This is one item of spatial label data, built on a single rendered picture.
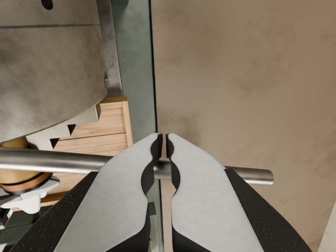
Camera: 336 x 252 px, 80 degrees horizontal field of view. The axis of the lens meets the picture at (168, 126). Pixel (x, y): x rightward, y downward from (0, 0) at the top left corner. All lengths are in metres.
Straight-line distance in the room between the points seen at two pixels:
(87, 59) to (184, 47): 1.23
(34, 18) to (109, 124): 0.39
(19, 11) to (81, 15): 0.07
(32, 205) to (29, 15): 0.31
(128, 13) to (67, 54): 0.64
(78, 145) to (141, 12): 0.53
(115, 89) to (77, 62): 0.32
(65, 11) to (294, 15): 1.70
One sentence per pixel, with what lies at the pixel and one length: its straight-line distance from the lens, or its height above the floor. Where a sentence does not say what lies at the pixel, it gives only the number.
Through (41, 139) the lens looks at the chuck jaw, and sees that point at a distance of 0.35.
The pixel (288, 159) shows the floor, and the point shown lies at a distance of 2.42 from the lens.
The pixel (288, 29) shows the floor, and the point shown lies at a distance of 1.82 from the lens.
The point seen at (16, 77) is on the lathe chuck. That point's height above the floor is 1.20.
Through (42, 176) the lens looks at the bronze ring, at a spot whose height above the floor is 1.10.
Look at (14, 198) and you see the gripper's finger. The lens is 0.42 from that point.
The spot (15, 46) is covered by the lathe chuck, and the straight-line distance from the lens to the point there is 0.21.
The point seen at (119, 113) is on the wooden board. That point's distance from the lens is 0.55.
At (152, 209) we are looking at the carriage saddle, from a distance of 0.75.
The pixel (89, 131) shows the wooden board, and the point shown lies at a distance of 0.58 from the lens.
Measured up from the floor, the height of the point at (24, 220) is 0.85.
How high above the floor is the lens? 1.39
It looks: 61 degrees down
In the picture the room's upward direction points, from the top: 155 degrees clockwise
